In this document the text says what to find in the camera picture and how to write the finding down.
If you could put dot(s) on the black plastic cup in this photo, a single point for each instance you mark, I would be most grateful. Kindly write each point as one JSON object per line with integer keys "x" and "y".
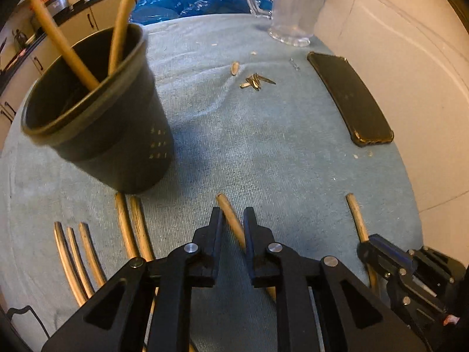
{"x": 117, "y": 146}

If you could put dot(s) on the grey-blue table cloth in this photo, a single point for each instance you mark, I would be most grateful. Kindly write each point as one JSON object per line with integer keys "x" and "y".
{"x": 256, "y": 146}

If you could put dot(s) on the black metal chair frame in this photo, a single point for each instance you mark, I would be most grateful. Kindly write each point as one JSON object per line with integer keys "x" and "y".
{"x": 36, "y": 317}

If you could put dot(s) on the dark kettle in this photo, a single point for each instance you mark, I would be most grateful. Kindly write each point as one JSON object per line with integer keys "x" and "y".
{"x": 21, "y": 38}

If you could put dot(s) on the black smartphone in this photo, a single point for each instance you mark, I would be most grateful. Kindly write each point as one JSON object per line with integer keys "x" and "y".
{"x": 351, "y": 99}

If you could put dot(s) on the silver countertop appliance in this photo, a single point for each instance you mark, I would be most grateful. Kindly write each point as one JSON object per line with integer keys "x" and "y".
{"x": 60, "y": 5}

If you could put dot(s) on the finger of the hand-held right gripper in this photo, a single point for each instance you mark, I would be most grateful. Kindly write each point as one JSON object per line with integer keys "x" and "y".
{"x": 394, "y": 278}
{"x": 388, "y": 246}

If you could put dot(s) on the pale nut shell piece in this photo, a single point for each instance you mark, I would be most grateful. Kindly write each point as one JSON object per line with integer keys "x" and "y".
{"x": 235, "y": 69}

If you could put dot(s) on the beige base cabinets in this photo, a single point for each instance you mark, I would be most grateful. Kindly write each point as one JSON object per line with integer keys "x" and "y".
{"x": 73, "y": 25}

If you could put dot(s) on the pile of dark seed husks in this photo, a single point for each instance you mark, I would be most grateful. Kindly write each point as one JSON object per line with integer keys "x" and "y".
{"x": 256, "y": 81}

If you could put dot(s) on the black kitchen countertop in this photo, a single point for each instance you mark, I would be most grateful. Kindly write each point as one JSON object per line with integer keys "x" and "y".
{"x": 36, "y": 42}

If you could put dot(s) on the clear glass mug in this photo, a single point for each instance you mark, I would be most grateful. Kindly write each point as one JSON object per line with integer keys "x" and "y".
{"x": 296, "y": 7}

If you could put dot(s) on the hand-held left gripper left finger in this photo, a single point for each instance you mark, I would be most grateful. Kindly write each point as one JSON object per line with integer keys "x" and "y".
{"x": 218, "y": 227}

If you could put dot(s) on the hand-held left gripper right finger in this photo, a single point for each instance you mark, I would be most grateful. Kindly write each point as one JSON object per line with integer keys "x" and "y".
{"x": 249, "y": 229}

